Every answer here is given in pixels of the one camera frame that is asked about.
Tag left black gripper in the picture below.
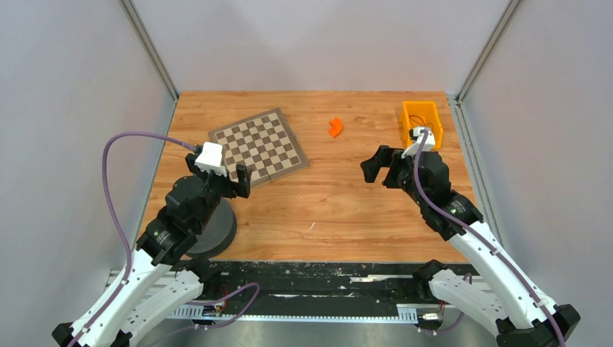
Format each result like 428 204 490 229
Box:
187 154 253 231

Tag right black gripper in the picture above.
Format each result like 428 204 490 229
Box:
360 145 426 208

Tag dark grey cable spool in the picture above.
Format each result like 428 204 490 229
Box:
176 175 237 258

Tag red thin wire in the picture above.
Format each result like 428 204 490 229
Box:
408 113 435 140

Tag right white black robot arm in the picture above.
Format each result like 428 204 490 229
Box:
360 145 580 346

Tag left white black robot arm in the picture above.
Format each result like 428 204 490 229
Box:
52 153 252 346

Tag wooden chessboard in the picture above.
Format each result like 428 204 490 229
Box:
209 108 310 187

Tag orange curved plastic piece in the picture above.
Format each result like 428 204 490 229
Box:
328 117 343 138

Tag orange plastic bin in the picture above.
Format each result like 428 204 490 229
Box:
399 100 444 150

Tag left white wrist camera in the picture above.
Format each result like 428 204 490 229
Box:
194 142 228 177

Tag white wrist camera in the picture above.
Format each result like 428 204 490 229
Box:
194 142 228 177
401 127 436 158

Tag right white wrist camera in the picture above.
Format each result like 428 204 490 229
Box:
401 127 436 158

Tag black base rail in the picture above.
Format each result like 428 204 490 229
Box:
169 260 461 330

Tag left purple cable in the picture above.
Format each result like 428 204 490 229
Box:
67 132 198 347

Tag left aluminium frame post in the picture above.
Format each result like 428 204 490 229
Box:
119 0 179 103

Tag aluminium frame post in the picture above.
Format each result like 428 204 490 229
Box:
119 0 179 103
455 0 523 104

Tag right aluminium frame post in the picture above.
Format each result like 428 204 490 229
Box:
455 0 523 104

